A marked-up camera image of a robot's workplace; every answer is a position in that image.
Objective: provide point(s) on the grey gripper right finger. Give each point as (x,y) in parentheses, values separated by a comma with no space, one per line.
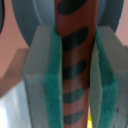
(108,93)

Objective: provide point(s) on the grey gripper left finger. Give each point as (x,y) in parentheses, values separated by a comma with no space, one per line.
(43,78)

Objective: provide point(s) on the brown toy sausage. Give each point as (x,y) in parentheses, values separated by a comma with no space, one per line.
(75,22)

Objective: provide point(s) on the yellow toy box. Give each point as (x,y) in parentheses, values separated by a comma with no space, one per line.
(89,125)

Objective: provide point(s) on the grey toy pot middle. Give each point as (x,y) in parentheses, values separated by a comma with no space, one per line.
(29,14)

